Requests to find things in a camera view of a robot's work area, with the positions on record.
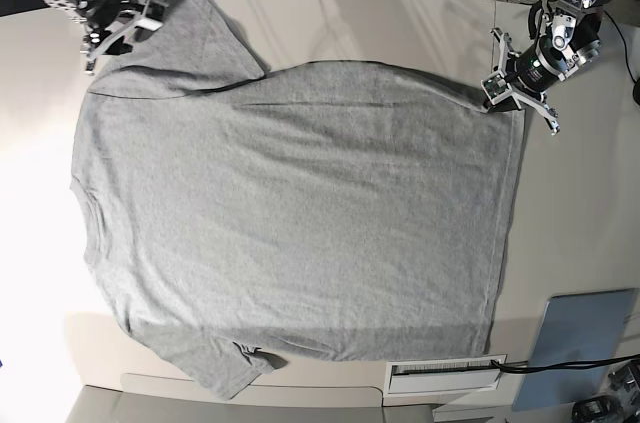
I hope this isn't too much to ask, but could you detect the blue-grey mat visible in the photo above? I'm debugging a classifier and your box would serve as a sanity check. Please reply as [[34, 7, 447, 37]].
[[511, 288, 637, 412]]

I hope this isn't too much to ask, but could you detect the grey T-shirt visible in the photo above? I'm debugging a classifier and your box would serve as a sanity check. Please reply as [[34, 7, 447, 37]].
[[71, 0, 525, 400]]

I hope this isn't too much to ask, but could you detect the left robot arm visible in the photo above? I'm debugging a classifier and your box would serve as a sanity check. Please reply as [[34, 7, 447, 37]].
[[481, 0, 612, 134]]

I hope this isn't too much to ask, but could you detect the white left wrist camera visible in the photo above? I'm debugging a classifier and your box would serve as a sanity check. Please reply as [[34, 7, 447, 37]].
[[481, 74, 520, 113]]

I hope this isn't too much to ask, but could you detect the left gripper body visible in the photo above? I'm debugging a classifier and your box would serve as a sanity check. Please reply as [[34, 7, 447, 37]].
[[506, 37, 570, 93]]

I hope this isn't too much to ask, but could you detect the black cable over mat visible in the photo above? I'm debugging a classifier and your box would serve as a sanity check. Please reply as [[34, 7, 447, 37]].
[[492, 355, 640, 375]]

